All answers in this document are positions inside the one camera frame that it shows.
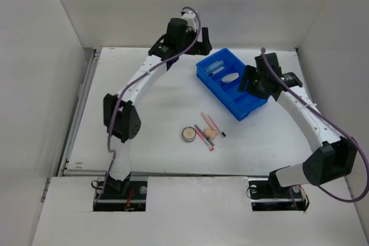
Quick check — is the round white powder puff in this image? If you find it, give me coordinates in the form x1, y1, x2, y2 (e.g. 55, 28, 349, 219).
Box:
221, 72, 239, 84

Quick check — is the clear plastic bottle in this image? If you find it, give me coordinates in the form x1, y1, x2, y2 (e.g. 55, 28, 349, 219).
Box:
204, 60, 224, 74

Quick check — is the small white black-capped bottle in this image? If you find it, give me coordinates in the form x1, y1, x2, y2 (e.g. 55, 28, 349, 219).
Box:
208, 66, 224, 77

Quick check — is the beige makeup sponge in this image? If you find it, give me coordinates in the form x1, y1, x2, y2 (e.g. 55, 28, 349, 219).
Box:
204, 128, 218, 140

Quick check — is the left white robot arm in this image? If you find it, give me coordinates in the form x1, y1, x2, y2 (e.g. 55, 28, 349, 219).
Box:
103, 6, 212, 198

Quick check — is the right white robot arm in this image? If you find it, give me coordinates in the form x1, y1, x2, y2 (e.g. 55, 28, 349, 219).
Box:
238, 52, 357, 197

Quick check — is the pink thick makeup stick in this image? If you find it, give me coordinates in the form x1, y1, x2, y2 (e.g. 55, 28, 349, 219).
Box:
201, 112, 217, 131

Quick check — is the blue plastic organizer bin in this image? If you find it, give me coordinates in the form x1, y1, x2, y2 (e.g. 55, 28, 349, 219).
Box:
196, 48, 268, 121

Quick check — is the thin pink mascara brush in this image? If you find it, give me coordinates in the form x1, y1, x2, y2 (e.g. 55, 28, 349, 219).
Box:
208, 115, 226, 138

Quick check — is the grey pink lip pencil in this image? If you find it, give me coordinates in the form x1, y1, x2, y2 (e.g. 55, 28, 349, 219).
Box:
194, 124, 214, 151

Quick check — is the round compact powder jar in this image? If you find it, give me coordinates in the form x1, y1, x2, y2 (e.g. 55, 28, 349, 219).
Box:
182, 126, 197, 142

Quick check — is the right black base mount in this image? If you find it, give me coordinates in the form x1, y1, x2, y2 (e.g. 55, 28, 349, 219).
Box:
246, 178, 310, 212

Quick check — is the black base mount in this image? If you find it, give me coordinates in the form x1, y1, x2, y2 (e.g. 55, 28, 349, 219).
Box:
246, 178, 310, 212
91, 175, 148, 212

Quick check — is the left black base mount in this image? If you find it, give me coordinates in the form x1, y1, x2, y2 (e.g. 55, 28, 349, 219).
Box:
91, 175, 148, 212

